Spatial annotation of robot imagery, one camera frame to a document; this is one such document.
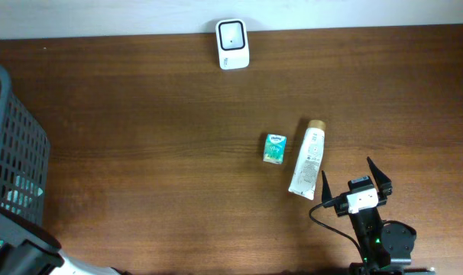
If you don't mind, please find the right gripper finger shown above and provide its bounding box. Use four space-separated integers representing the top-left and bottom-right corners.
321 170 333 205
367 157 392 197

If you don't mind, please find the white lotion tube gold cap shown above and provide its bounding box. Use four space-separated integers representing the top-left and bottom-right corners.
288 120 326 200

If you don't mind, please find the small teal tissue pack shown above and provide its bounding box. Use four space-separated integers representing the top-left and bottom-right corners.
263 134 287 165

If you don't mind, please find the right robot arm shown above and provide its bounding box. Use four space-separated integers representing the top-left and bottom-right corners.
311 158 435 274

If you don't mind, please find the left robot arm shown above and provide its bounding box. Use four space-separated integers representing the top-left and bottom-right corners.
0 207 123 275

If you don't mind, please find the grey plastic mesh basket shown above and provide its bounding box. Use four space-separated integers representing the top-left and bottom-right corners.
0 65 50 225

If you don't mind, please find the right black cable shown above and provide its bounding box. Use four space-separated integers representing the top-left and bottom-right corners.
308 196 370 275

